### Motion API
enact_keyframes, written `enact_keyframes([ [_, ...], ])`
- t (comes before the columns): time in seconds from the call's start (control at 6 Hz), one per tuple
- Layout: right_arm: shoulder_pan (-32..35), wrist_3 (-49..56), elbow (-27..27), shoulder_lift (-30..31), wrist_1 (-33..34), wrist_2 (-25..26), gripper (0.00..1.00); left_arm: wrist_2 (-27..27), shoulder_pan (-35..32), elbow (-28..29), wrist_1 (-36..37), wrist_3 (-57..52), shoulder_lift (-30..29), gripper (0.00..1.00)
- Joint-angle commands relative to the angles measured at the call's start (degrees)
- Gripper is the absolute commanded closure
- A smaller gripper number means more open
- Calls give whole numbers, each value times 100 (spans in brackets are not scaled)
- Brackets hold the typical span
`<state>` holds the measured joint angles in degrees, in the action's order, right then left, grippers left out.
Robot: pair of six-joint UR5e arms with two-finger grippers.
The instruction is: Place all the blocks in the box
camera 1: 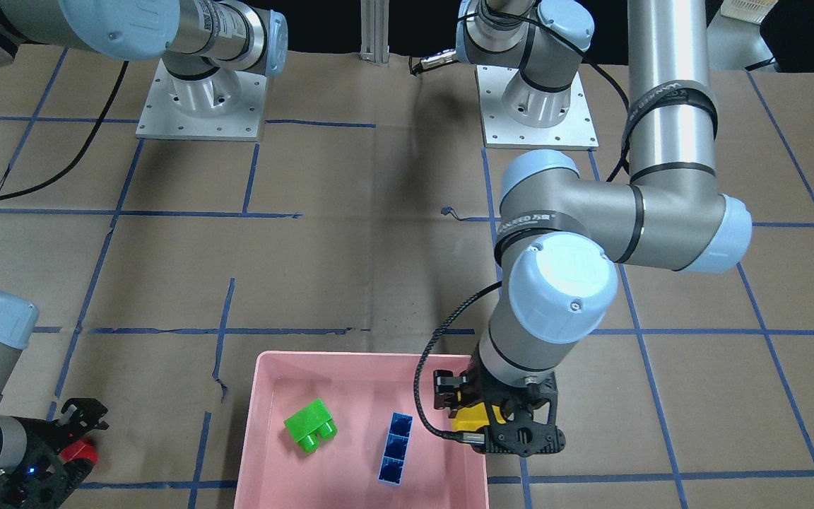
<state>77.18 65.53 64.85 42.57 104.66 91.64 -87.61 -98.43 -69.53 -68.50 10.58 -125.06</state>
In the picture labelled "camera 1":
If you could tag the aluminium frame post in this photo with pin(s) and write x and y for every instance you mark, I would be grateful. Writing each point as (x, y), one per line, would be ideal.
(374, 28)

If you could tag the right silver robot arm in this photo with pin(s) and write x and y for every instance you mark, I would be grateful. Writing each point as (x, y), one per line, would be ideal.
(205, 47)

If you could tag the yellow toy block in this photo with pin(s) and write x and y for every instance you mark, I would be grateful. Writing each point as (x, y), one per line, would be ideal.
(469, 419)

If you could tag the pink plastic box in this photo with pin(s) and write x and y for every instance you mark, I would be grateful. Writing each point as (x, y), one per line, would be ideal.
(362, 390)

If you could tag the red toy block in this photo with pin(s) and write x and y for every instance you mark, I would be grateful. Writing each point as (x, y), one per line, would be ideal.
(83, 449)

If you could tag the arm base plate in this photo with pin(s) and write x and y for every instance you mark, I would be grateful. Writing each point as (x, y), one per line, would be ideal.
(515, 116)
(226, 106)

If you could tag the blue toy block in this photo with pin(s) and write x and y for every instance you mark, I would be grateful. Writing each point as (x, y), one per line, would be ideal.
(392, 463)

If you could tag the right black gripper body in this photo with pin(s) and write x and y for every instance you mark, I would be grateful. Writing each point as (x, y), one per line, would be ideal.
(76, 418)

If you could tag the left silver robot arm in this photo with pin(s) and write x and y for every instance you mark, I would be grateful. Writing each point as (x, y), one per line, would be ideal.
(561, 238)

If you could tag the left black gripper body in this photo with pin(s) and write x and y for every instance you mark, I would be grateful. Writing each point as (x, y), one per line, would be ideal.
(444, 392)

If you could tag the green toy block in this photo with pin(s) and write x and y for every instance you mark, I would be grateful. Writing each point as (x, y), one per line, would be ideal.
(311, 425)

